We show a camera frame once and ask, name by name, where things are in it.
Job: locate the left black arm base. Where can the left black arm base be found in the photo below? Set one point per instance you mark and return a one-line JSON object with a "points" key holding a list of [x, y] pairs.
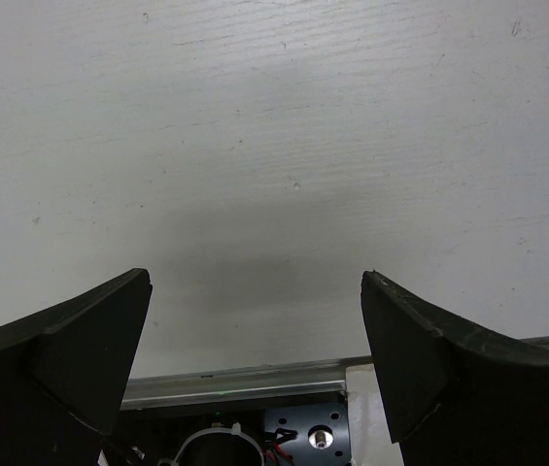
{"points": [[314, 434]]}

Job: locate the aluminium table rail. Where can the aluminium table rail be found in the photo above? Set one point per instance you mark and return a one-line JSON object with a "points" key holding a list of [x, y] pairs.
{"points": [[297, 379]]}

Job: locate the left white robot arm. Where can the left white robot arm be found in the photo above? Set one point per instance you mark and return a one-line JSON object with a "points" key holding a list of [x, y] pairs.
{"points": [[232, 433]]}

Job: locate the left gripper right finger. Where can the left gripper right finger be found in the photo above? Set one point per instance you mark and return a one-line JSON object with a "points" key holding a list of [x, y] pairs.
{"points": [[453, 391]]}

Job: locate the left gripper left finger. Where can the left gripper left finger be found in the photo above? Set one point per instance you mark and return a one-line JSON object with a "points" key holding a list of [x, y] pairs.
{"points": [[64, 371]]}

